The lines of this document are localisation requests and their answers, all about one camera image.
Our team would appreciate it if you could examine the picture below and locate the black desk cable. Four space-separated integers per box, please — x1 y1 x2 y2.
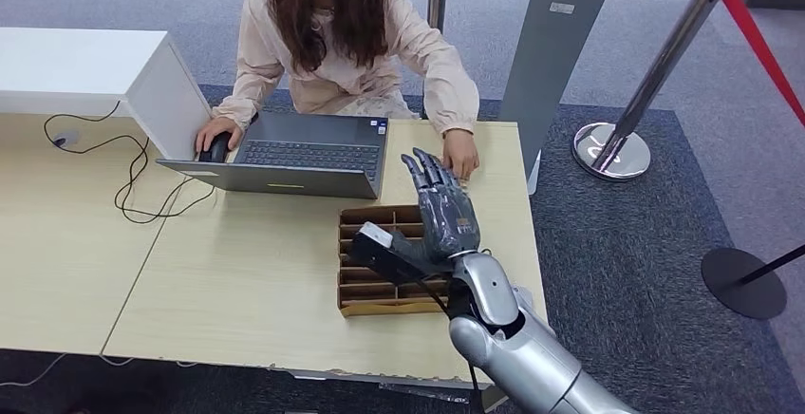
42 101 216 225

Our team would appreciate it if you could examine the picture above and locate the grey laptop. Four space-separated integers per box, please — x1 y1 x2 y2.
156 110 390 200

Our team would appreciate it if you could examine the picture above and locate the brown slotted card organizer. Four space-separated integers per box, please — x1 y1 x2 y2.
336 204 454 318

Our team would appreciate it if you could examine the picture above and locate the person's left hand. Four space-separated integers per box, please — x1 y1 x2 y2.
441 129 480 181

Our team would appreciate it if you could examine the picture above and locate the black computer mouse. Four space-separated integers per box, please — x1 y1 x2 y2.
198 132 233 164

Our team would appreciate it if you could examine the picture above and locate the red barrier belt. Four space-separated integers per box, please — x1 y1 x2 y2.
718 0 805 126

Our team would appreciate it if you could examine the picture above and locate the black thin pole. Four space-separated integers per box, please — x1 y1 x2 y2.
739 245 805 287

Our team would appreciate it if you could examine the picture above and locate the black round floor base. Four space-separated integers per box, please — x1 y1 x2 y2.
700 247 787 322

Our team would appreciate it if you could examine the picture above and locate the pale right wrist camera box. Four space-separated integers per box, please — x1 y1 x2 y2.
348 222 441 287

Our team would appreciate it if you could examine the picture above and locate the grey metal desk frame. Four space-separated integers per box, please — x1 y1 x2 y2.
286 369 511 412

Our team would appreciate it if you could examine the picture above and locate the person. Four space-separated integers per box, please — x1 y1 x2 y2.
195 0 481 181

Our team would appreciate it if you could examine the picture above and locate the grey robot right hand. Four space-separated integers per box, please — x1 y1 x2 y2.
389 147 482 273

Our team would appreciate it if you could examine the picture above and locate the grey kiosk stand panel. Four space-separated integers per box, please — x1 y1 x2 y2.
497 0 649 197

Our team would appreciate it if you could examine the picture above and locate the white cabinet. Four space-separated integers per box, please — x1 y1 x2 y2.
0 27 214 162

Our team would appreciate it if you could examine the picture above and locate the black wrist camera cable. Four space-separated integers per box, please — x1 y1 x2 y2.
415 278 487 414

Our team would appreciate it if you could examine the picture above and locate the thin white cable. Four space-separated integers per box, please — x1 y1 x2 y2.
0 351 67 388

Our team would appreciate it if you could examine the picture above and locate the person's right hand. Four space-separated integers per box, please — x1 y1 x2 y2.
195 116 245 156

